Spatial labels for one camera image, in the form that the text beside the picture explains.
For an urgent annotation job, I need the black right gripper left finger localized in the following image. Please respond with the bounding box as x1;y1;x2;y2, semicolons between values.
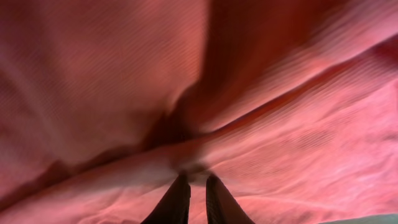
141;174;191;224

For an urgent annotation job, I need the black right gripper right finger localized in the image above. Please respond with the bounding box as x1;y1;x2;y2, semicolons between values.
206;174;254;224

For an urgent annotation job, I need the orange t-shirt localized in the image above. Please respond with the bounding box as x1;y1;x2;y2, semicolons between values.
1;0;397;223

